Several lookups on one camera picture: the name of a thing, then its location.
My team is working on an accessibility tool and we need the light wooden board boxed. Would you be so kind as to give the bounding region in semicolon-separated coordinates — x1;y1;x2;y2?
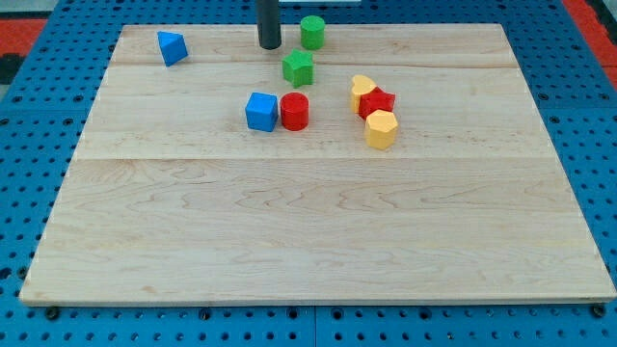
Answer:
19;24;616;307

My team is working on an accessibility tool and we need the yellow heart block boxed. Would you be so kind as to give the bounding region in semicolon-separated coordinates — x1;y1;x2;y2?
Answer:
349;74;377;114

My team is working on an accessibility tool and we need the blue triangular prism block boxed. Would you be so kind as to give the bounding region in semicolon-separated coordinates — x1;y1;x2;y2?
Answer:
157;31;188;67

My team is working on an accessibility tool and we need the red cylinder block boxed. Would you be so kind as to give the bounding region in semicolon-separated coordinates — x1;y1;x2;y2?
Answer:
280;93;309;131

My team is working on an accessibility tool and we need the yellow hexagon block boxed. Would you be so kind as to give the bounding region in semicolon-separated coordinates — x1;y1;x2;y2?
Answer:
364;110;398;150

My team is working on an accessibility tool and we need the green star block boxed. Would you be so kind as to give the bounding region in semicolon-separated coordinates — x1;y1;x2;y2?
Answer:
282;48;314;89

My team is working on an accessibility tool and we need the blue cube block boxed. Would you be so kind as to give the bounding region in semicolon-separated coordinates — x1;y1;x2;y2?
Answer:
245;93;278;132

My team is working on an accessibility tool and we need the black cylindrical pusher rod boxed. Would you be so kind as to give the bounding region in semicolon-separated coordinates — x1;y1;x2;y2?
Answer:
255;0;282;50

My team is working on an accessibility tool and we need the green cylinder block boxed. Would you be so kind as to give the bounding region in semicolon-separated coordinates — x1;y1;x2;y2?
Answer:
300;15;326;50

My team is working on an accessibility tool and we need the red star block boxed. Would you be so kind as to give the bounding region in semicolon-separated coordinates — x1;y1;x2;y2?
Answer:
358;87;396;120

